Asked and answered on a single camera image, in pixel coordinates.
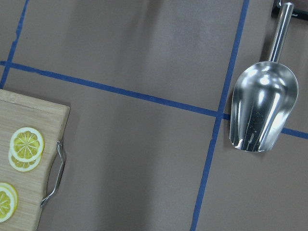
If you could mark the steel ice scoop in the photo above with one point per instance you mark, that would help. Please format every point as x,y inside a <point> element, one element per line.
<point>264,95</point>

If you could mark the upper lemon slice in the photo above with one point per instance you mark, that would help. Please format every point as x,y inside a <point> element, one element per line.
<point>26,144</point>

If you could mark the bamboo cutting board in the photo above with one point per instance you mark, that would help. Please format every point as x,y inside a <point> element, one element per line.
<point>36,187</point>

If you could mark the hidden lemon slice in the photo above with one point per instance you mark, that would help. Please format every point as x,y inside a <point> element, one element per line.
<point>23,166</point>

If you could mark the lower lemon slice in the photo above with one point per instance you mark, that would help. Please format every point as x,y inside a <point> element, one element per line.
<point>8,201</point>

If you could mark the black wooden glass tray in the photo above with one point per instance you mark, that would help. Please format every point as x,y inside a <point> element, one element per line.
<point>300,10</point>

